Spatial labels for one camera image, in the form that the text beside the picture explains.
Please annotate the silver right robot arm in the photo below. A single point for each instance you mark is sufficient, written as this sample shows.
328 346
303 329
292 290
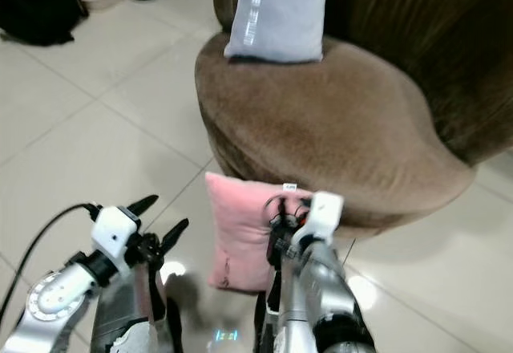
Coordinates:
333 289

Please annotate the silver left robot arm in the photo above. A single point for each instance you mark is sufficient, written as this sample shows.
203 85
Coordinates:
52 301

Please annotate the pink square pillow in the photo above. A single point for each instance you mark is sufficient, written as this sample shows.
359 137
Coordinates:
236 233

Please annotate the brown fabric sofa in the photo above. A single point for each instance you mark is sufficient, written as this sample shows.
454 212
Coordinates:
329 120

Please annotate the grey pillow with white print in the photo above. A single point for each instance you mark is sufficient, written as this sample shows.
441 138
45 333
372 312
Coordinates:
280 16

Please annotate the silver robot left leg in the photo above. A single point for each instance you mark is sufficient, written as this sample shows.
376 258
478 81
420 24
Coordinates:
128 313

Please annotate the silver robot leg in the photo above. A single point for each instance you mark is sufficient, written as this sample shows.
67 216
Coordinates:
280 313
128 313

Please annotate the silver robot right leg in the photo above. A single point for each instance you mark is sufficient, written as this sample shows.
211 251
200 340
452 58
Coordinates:
280 313

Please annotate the black bag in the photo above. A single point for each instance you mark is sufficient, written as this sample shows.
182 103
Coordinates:
40 8

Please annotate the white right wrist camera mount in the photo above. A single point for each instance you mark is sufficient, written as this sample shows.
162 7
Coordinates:
325 213

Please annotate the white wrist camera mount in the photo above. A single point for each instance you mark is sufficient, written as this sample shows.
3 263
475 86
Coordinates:
325 213
114 233

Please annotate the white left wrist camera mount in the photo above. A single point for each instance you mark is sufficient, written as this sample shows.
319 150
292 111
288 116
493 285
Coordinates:
114 233

